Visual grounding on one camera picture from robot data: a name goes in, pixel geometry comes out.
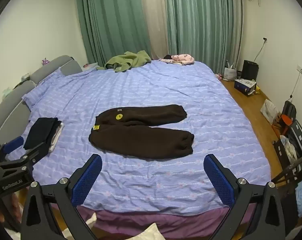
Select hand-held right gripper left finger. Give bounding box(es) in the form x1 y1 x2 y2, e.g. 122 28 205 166
21 154 103 240

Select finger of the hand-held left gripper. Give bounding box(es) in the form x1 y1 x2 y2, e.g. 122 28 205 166
0 136 24 167
0 142 46 169

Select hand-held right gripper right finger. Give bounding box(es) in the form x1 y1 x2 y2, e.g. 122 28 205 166
203 154 286 240

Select dark brown pants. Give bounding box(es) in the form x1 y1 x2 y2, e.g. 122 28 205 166
88 104 195 159

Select black folded garment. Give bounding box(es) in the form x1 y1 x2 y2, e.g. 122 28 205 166
23 117 62 150

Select white folded garment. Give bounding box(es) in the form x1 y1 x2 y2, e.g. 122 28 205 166
47 121 64 153

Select grey padded headboard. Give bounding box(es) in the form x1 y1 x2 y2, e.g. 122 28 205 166
0 55 82 145

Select blue floral pillow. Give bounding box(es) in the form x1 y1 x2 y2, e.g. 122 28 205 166
22 69 66 110

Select purple bed skirt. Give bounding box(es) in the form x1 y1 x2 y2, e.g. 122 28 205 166
76 204 233 240

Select white cloth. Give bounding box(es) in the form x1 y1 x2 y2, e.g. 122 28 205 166
131 222 166 240

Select white plastic bag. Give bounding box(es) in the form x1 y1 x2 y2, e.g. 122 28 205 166
260 99 279 125

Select black chair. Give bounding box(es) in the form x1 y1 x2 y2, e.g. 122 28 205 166
272 120 302 180

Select blue cardboard box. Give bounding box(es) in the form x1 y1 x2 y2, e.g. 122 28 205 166
234 79 257 97

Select black backpack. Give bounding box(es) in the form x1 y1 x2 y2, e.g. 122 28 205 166
282 100 297 127

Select white tote bag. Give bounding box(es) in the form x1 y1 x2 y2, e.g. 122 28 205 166
224 60 238 81

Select blue floral bed sheet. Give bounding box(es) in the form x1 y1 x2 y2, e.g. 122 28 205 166
8 60 271 215

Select black floor appliance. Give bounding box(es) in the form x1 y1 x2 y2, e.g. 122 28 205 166
241 60 259 81

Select pink printed garment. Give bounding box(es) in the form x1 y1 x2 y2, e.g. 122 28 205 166
159 54 195 66

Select olive green garment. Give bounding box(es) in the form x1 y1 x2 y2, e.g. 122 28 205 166
96 51 152 72

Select beige sheer curtain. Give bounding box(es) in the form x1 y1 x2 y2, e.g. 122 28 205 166
138 0 169 60

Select black wall cable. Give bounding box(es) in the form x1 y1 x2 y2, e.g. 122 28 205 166
256 37 268 58

